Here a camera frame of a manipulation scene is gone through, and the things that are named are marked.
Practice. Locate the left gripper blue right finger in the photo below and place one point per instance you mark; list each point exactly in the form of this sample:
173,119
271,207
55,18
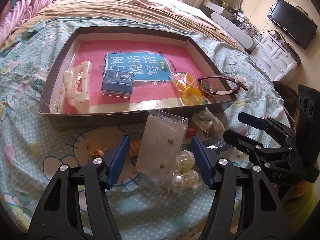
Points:
205,160

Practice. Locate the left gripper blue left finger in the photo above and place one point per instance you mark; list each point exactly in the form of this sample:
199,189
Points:
116,161

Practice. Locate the pearl white hair clips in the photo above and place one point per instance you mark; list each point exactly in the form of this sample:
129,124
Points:
184,175

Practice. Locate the red bead earrings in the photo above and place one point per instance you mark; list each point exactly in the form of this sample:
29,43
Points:
191,131

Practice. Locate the white tube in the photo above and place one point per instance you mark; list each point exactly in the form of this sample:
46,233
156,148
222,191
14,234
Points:
211,125

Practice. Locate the earring card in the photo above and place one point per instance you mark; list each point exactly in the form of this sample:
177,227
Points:
161,143

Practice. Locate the dark red strap watch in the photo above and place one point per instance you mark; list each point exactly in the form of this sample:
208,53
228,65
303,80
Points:
220,85

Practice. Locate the blue transparent jewelry box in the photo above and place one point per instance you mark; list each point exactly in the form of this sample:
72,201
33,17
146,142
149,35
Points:
117,83

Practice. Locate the white cream hair claw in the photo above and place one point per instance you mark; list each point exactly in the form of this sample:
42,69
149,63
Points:
76,83

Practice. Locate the dark purple bead bracelet bag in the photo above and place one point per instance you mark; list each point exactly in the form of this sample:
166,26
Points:
224,150

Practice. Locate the Hello Kitty teal bedsheet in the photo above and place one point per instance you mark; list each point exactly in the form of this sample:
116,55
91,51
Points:
31,150

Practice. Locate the dark cardboard tray box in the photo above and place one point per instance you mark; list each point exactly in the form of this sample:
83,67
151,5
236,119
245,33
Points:
53,94

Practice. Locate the white drawer cabinet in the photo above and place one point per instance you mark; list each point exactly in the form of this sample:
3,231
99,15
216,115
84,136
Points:
272,57

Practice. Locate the pink book with blue title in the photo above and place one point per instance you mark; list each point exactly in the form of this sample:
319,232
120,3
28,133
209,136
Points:
151,63

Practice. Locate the black flat television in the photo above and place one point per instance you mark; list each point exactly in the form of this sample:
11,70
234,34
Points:
294,22

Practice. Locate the white grey dresser desk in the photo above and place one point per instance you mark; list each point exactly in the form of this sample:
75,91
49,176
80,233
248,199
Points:
226,20

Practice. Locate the pink floral cloth on bed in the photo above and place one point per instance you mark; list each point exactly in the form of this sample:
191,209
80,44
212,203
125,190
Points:
181,9

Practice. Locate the heart shaped vanity mirror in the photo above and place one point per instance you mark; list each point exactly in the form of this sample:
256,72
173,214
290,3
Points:
236,4

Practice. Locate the tan striped blanket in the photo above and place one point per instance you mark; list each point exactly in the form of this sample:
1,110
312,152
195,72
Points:
119,9

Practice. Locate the pink quilt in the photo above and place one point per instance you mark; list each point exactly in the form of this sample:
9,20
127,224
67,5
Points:
21,12

